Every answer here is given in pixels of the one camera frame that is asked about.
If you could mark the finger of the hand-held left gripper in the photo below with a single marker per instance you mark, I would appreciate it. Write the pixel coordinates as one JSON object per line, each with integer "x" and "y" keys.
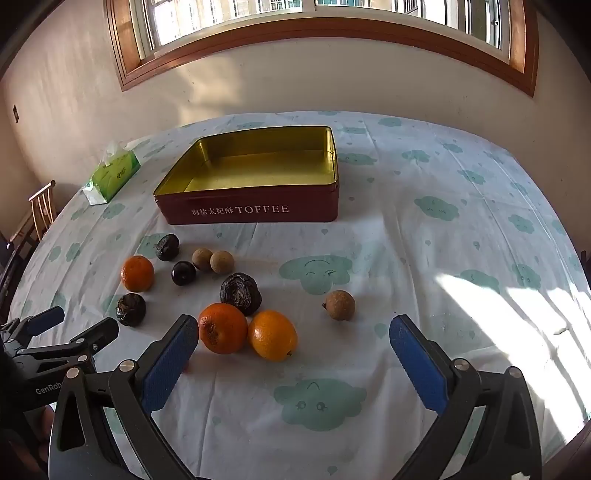
{"x": 46, "y": 318}
{"x": 99, "y": 334}

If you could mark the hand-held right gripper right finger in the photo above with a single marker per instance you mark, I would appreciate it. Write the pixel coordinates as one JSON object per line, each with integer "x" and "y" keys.
{"x": 418, "y": 367}

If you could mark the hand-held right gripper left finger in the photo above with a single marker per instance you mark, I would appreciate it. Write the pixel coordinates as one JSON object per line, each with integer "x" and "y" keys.
{"x": 168, "y": 367}

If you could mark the small dark wrinkled fruit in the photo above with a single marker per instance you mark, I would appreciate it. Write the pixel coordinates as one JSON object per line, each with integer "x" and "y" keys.
{"x": 130, "y": 309}
{"x": 166, "y": 248}

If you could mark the blemished orange mandarin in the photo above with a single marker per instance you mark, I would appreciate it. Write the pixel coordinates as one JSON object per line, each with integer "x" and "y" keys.
{"x": 224, "y": 328}

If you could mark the small orange mandarin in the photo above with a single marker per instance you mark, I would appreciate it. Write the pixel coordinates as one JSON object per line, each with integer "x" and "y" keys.
{"x": 137, "y": 273}

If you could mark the smooth yellow-orange mandarin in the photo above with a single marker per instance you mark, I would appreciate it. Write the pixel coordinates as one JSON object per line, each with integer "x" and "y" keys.
{"x": 272, "y": 336}

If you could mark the gold metal tray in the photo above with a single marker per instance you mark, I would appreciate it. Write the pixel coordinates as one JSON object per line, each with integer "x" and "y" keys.
{"x": 240, "y": 210}

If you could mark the cloud-print tablecloth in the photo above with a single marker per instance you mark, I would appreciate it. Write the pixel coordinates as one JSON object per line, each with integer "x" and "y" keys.
{"x": 415, "y": 277}

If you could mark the shiny dark plum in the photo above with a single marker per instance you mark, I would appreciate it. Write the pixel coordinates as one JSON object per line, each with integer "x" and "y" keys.
{"x": 183, "y": 273}

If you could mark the brown longan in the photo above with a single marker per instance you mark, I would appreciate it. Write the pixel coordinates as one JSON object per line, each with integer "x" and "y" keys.
{"x": 339, "y": 304}
{"x": 201, "y": 259}
{"x": 222, "y": 263}

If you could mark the large dark wrinkled fruit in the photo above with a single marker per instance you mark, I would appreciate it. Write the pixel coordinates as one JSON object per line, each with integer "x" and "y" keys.
{"x": 240, "y": 294}

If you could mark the wooden chair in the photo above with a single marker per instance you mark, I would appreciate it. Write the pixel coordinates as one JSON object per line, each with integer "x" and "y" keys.
{"x": 41, "y": 207}

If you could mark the green tissue pack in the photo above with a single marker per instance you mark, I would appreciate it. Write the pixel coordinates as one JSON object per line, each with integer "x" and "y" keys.
{"x": 111, "y": 177}

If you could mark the dark wall switch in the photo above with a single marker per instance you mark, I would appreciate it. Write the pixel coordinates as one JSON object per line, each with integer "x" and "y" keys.
{"x": 16, "y": 113}

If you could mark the wooden window frame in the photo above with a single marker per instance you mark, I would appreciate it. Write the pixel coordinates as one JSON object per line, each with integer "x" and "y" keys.
{"x": 323, "y": 32}

